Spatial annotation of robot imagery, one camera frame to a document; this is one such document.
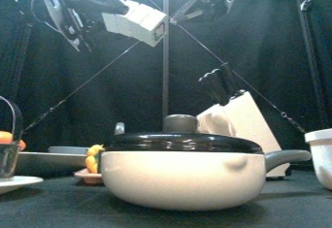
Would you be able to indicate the grey toy faucet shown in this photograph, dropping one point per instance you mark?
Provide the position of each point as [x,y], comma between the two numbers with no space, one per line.
[120,129]

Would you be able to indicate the white toy knife block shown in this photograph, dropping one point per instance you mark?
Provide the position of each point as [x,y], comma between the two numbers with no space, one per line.
[247,128]

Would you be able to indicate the vertical metal frame pole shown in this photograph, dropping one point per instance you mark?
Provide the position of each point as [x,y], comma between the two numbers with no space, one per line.
[165,63]

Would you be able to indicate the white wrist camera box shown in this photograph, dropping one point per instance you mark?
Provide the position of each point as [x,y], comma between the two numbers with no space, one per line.
[138,20]

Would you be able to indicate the white cup container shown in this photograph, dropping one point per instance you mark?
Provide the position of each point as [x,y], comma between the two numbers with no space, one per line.
[320,157]

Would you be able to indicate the grey tray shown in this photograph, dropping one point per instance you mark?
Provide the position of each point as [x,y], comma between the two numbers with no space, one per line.
[47,160]

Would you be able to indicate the orange toy fruit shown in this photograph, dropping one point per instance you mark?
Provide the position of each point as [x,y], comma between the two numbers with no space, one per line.
[8,138]

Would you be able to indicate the dark slanted frame pole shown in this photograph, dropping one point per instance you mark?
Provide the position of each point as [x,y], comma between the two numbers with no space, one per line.
[310,54]

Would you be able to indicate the white toy cooking pot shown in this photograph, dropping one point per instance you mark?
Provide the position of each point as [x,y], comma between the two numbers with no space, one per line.
[186,180]

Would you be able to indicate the pink sushi tray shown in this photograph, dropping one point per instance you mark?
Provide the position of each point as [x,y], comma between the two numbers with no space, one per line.
[89,176]

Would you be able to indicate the white plate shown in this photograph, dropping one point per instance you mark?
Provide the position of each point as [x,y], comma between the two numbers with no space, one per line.
[15,183]

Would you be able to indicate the black pot lid grey knob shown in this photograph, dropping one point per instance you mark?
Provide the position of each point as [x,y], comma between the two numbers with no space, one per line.
[184,139]

